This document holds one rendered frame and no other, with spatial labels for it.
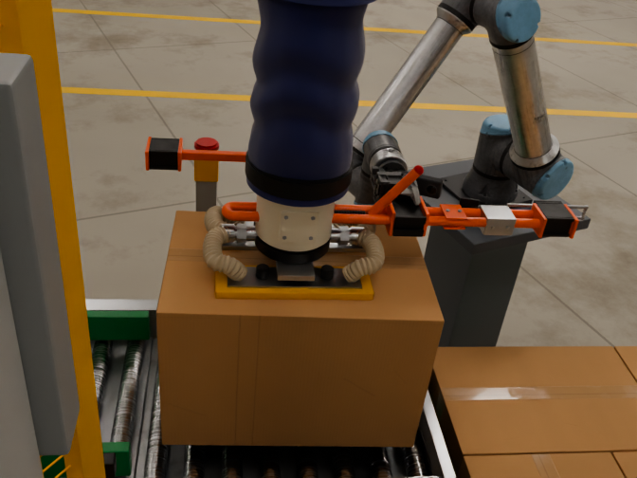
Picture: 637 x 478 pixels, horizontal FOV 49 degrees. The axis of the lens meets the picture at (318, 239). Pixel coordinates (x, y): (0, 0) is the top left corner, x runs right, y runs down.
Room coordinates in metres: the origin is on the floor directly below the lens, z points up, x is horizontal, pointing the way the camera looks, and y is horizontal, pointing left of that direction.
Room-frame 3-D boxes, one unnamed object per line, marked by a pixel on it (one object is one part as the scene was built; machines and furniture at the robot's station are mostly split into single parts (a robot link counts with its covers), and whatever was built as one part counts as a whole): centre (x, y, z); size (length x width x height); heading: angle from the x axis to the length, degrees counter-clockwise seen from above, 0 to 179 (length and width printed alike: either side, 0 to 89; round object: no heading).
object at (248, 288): (1.23, 0.04, 1.01); 0.34 x 0.10 x 0.05; 100
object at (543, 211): (1.42, -0.53, 1.12); 0.08 x 0.07 x 0.05; 100
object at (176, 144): (1.53, 0.40, 1.12); 0.09 x 0.08 x 0.05; 10
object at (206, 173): (1.78, 0.34, 0.50); 0.07 x 0.07 x 1.00; 10
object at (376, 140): (1.67, -0.14, 1.11); 0.12 x 0.09 x 0.10; 10
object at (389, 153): (1.59, -0.16, 1.12); 0.09 x 0.05 x 0.10; 100
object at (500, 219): (1.40, -0.40, 1.11); 0.07 x 0.07 x 0.04; 10
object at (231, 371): (1.32, 0.04, 0.79); 0.60 x 0.40 x 0.40; 97
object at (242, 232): (1.32, 0.06, 1.05); 0.34 x 0.25 x 0.06; 100
